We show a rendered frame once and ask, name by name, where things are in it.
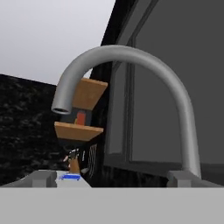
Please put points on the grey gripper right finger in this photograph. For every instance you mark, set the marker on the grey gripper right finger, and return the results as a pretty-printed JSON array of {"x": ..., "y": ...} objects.
[{"x": 179, "y": 180}]

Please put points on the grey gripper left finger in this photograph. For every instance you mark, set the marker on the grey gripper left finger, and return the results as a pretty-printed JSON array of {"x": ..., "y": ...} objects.
[{"x": 43, "y": 179}]

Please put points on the grey curved sink faucet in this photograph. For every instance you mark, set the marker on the grey curved sink faucet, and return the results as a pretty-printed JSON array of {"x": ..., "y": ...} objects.
[{"x": 163, "y": 73}]

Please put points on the blue and white sponge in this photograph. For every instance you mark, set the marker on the blue and white sponge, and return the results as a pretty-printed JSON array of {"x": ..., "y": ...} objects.
[{"x": 70, "y": 176}]

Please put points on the brown pot with tools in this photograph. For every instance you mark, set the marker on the brown pot with tools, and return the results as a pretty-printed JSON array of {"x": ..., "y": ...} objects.
[{"x": 74, "y": 165}]

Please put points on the grey framed window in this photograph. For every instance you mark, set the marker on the grey framed window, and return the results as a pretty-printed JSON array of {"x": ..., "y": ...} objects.
[{"x": 163, "y": 116}]

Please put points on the red jar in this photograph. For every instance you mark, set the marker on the red jar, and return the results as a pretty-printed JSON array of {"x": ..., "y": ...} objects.
[{"x": 80, "y": 118}]

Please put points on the wooden wall shelf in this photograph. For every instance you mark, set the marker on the wooden wall shelf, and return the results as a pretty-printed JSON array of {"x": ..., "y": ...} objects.
[
  {"x": 89, "y": 92},
  {"x": 77, "y": 131}
]

